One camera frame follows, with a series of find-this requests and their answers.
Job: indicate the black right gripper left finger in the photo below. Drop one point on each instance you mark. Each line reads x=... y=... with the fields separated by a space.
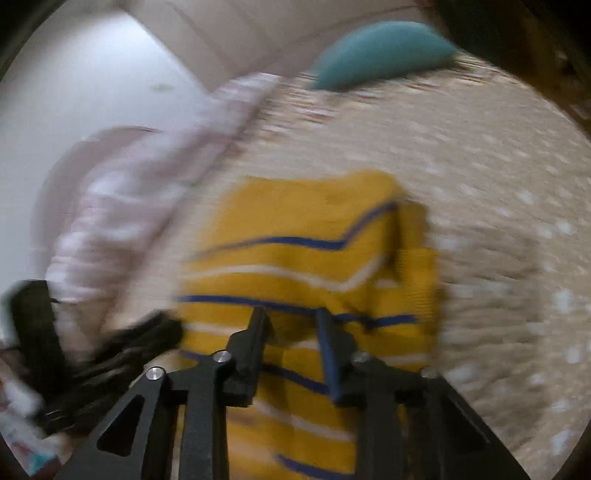
x=173 y=425

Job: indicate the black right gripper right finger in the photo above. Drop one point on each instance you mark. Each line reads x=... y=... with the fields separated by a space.
x=411 y=425

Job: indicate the yellow striped knit sweater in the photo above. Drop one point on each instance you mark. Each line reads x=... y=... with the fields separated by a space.
x=354 y=245

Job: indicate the pink fluffy blanket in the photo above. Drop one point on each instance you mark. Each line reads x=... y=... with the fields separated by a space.
x=124 y=203

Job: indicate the beige dotted quilt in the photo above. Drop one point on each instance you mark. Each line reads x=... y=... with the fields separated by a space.
x=506 y=180

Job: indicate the teal pillow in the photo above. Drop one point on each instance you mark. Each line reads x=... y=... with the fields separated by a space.
x=381 y=51

